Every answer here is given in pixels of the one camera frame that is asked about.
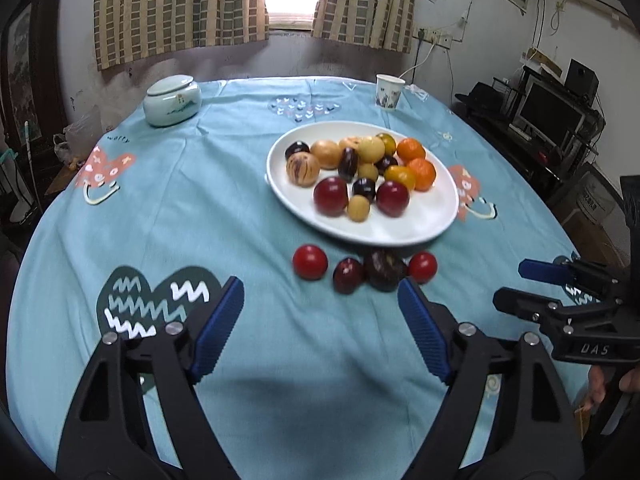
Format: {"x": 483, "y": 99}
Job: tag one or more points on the celadon lidded jar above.
{"x": 171, "y": 100}

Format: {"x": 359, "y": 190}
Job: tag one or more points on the computer monitor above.
{"x": 548, "y": 115}

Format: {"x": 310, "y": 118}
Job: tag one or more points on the brown round pear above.
{"x": 328, "y": 153}

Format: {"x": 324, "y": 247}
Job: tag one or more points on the right hand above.
{"x": 598, "y": 386}

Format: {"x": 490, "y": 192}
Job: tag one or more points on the dark red plum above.
{"x": 392, "y": 198}
{"x": 347, "y": 276}

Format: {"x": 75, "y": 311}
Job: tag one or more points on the small red plum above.
{"x": 310, "y": 262}

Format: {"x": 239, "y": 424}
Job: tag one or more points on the dark red plum rear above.
{"x": 347, "y": 276}

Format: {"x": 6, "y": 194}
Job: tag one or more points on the small yellow-green fruit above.
{"x": 358, "y": 208}

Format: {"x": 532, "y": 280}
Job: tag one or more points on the small yellow fruit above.
{"x": 368, "y": 171}

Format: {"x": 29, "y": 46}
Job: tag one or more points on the yellow-green orange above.
{"x": 389, "y": 143}

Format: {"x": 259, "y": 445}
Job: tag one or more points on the right striped curtain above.
{"x": 377, "y": 24}

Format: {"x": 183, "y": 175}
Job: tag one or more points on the dark framed picture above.
{"x": 28, "y": 86}

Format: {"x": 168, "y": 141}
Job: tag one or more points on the large red plum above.
{"x": 331, "y": 196}

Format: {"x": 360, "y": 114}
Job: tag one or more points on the wall power strip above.
{"x": 440, "y": 37}

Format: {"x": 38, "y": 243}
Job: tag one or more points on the bright red plum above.
{"x": 423, "y": 267}

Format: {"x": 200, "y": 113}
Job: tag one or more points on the dark purple plum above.
{"x": 384, "y": 163}

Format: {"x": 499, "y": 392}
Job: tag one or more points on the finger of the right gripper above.
{"x": 530, "y": 309}
{"x": 555, "y": 270}

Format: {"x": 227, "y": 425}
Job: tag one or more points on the left striped curtain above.
{"x": 125, "y": 31}

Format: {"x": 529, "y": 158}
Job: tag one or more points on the white oval plate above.
{"x": 427, "y": 216}

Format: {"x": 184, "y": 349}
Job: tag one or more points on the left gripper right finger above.
{"x": 459, "y": 355}

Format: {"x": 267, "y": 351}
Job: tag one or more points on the large orange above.
{"x": 409, "y": 149}

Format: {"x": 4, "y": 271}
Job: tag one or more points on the white paper cup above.
{"x": 388, "y": 91}

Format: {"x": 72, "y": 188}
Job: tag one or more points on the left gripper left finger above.
{"x": 168, "y": 337}

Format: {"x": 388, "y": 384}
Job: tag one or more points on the striped curtain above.
{"x": 377, "y": 24}
{"x": 125, "y": 31}

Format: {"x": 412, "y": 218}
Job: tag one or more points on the small dark plum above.
{"x": 365, "y": 188}

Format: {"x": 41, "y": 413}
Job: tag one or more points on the striped brown fruit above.
{"x": 303, "y": 169}

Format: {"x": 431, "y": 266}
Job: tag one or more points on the tan spotted pear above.
{"x": 352, "y": 142}

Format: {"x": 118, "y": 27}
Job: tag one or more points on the small orange tangerine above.
{"x": 424, "y": 172}

